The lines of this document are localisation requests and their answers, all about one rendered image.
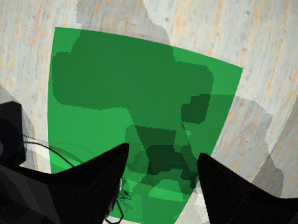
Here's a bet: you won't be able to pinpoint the black cable with plug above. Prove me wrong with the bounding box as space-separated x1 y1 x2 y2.
17 139 124 224

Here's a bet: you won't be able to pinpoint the black cooling fan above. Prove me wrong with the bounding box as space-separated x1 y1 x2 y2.
0 101 27 165

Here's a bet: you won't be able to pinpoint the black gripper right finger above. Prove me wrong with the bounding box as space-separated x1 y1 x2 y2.
197 153 298 224

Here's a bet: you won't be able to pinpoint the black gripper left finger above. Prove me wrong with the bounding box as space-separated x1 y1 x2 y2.
0 143 129 224

